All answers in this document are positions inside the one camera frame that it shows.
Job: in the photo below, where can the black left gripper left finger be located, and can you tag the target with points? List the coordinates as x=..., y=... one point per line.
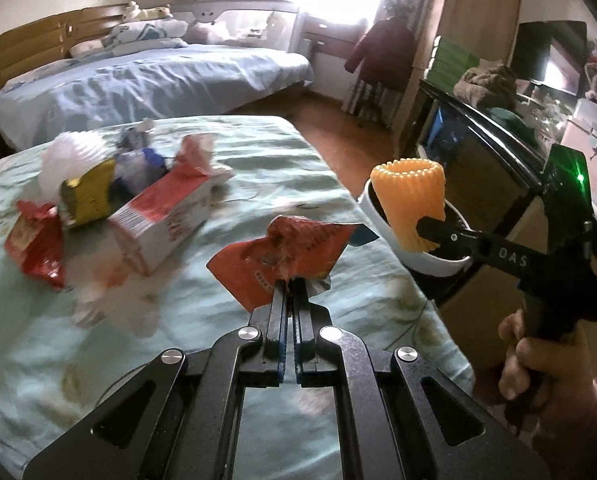
x=178, y=417

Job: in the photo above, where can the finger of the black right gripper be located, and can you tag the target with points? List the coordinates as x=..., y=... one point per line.
x=511, y=258

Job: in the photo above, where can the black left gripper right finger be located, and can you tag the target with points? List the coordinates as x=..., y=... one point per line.
x=398, y=415

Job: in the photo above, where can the orange foam fruit net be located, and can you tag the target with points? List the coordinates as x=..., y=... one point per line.
x=409, y=189

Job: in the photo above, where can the red white carton box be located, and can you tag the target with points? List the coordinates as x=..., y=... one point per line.
x=154, y=223

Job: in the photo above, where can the red torn snack wrapper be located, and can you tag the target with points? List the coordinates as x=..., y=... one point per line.
x=293, y=247

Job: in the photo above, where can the red chip bag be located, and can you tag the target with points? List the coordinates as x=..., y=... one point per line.
x=36, y=242

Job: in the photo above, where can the yellow snack packet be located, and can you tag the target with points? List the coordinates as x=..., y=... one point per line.
x=86, y=199

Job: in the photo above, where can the blue clear plastic wrapper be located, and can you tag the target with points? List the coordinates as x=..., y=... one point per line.
x=137, y=170

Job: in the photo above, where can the pink red plastic bag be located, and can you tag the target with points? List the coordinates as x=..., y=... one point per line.
x=196, y=152

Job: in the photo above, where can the printed paper wrapper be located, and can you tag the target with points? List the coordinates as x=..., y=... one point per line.
x=135, y=137

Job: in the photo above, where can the white foam fruit net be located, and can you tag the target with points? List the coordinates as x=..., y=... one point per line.
x=69, y=156

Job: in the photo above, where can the person's right hand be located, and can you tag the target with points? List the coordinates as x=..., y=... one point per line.
x=567, y=394

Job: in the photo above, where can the green floral bed sheet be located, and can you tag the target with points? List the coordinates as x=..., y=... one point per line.
x=63, y=351

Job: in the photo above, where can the black television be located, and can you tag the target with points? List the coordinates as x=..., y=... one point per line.
x=551, y=53

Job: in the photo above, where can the stack of green boxes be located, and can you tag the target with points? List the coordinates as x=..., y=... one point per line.
x=448, y=63

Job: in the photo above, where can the dark red hanging coat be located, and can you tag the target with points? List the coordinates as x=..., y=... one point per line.
x=384, y=55

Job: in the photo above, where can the wooden wardrobe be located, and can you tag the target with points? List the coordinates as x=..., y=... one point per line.
x=486, y=28

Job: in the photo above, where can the blue bed with quilt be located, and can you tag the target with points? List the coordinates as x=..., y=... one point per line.
x=155, y=84

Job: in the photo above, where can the patterned white blue pillow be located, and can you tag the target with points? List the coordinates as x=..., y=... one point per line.
x=125, y=33

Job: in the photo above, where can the wooden headboard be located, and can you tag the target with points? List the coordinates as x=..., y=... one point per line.
x=51, y=38

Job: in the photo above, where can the small plush toys on headboard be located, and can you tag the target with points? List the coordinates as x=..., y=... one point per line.
x=135, y=13

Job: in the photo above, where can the white baby crib rail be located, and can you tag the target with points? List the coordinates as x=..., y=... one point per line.
x=272, y=24

